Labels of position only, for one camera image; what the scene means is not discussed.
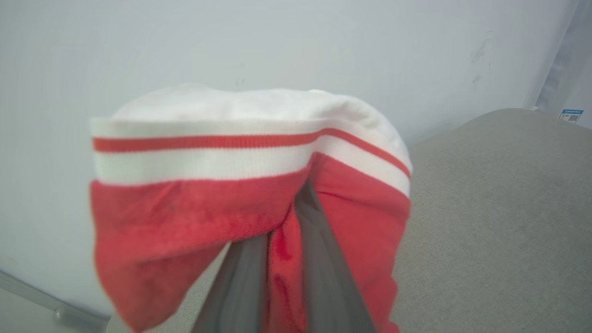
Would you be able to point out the white side panel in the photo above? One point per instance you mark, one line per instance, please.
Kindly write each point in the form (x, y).
(566, 64)

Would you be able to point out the grey metal floor rail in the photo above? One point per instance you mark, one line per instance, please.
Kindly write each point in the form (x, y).
(55, 310)

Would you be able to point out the grey fabric sofa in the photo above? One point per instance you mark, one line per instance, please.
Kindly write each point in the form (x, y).
(499, 231)

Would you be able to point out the blue white QR label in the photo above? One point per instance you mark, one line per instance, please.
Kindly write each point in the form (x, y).
(571, 115)

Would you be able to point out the red garment with white stripes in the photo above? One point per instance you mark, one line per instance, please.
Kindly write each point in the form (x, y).
(185, 217)

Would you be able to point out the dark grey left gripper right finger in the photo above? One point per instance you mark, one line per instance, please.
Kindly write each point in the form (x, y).
(326, 277)

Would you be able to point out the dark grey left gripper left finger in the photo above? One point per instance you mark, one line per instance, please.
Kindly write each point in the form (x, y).
(240, 286)

